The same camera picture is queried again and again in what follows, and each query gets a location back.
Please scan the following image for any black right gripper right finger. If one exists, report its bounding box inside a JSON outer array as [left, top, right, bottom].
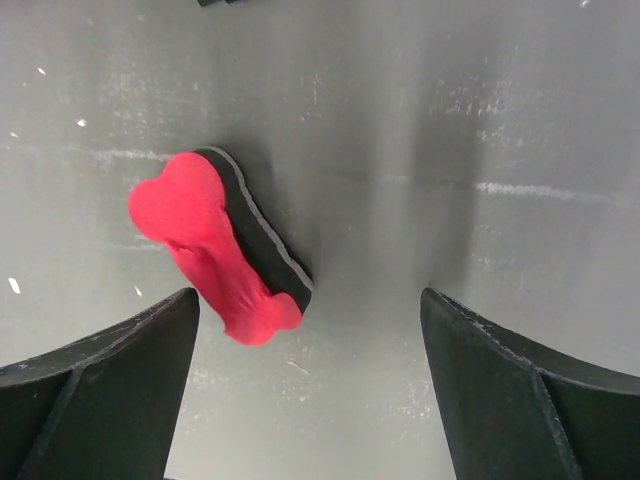
[[420, 288, 639, 479]]

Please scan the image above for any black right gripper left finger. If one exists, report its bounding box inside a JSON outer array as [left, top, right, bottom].
[[1, 288, 200, 479]]

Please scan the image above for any red bone-shaped whiteboard eraser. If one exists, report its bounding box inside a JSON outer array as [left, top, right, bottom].
[[128, 146, 313, 346]]

